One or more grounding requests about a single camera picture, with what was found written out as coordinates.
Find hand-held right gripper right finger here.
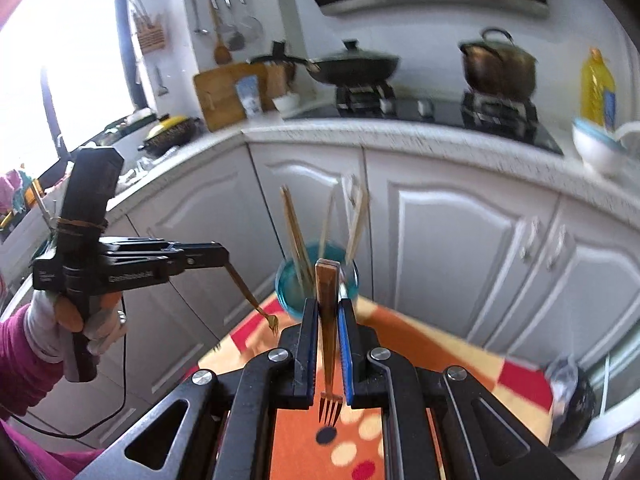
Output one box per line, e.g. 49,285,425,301
337,297,581,480

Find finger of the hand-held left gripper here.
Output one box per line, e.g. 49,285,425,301
107,253,233,274
107,238,229,256

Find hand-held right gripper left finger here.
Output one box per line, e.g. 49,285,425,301
65,297,318,480

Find gold fork with wooden handle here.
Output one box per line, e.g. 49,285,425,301
226,262,281,337
315,258,345,423

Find teal-rimmed floral cup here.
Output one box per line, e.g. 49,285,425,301
275,245,360,318

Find person's left forearm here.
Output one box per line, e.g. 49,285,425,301
0,302,66,418

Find person's left hand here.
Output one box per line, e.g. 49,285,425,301
25,290,129,362

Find orange printed blanket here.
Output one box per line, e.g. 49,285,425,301
185,292,556,480

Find yellow and black pot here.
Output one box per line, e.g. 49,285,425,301
139,115,201,157

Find wooden cutting board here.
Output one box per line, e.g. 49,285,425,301
193,62,273,133

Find white and blue packet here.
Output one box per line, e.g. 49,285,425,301
235,76,263,117

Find wooden knife block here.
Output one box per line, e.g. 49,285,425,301
265,40,293,98

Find hanging wooden spatula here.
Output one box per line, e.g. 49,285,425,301
207,0,233,66

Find kitchen window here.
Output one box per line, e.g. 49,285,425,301
0,0,148,186

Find person's pink clothing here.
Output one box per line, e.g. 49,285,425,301
0,417,103,480

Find hanging slotted spatula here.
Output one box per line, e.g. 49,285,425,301
220,0,246,52

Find speckled stone countertop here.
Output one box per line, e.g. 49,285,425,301
0,112,640,286

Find clear plastic bag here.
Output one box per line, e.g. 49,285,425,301
545,355,583,416

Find hanging mesh strainer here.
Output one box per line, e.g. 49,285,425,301
235,0,264,43

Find black wok with lid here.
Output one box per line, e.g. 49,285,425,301
250,39,401,86

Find hanging metal ladle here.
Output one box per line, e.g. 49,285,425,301
187,0,208,36

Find black trash bin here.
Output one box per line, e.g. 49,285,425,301
547,365,598,453

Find black gas stove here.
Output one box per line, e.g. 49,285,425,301
285,82,563,156

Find glass sliding door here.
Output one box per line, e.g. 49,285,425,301
565,310,640,461

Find brown metal pot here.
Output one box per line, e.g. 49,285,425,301
459,27,538,101

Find white bowl with blue rim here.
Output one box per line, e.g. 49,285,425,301
572,117,631,176

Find yellow oil bottle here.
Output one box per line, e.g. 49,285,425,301
580,47,617,133

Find black cable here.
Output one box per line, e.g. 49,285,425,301
20,310,128,438

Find metal cabinet handle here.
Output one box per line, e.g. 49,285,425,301
545,225,568,271
520,217,543,263

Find bamboo wall chopstick holder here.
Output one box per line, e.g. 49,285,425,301
131,0,167,53

